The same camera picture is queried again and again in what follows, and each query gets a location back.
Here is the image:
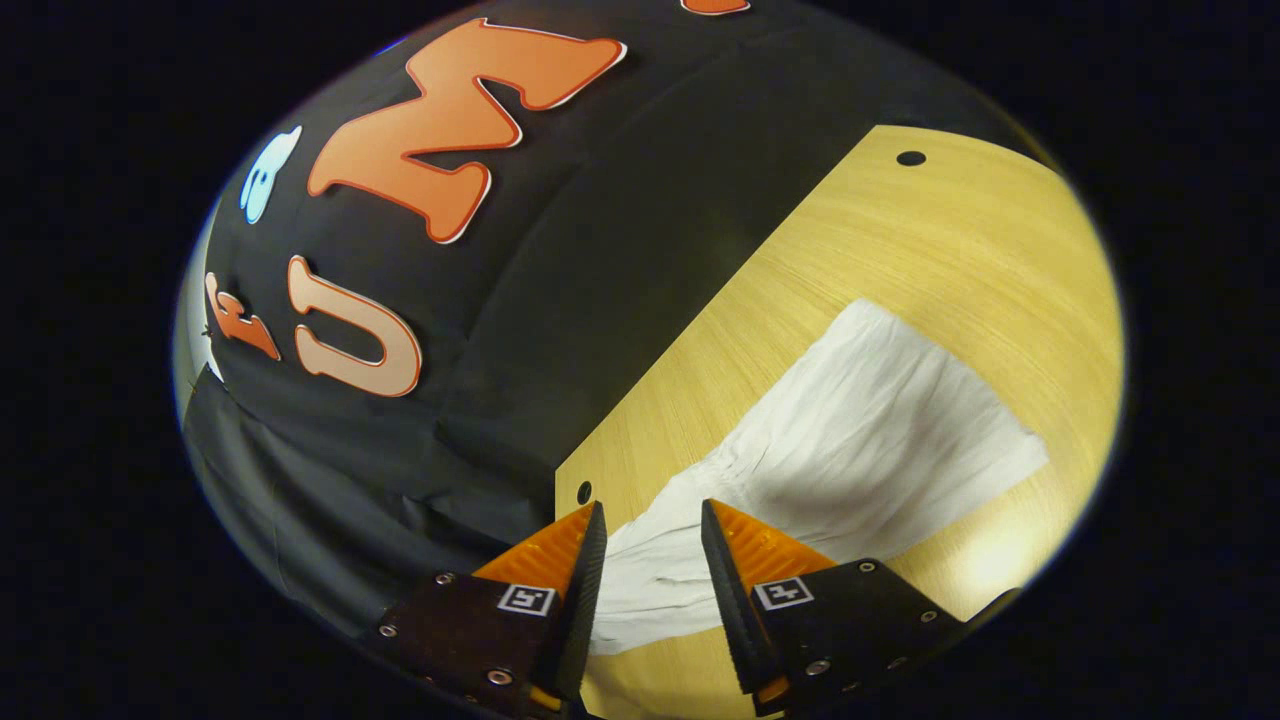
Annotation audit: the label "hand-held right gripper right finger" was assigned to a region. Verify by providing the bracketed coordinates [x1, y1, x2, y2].
[700, 498, 971, 717]

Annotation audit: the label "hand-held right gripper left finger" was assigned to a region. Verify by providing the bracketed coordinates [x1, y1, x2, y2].
[375, 500, 609, 719]

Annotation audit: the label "white jeans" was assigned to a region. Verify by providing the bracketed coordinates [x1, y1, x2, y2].
[590, 298, 1051, 657]

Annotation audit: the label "black backdrop cloth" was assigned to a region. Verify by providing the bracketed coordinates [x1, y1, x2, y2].
[175, 0, 1061, 641]

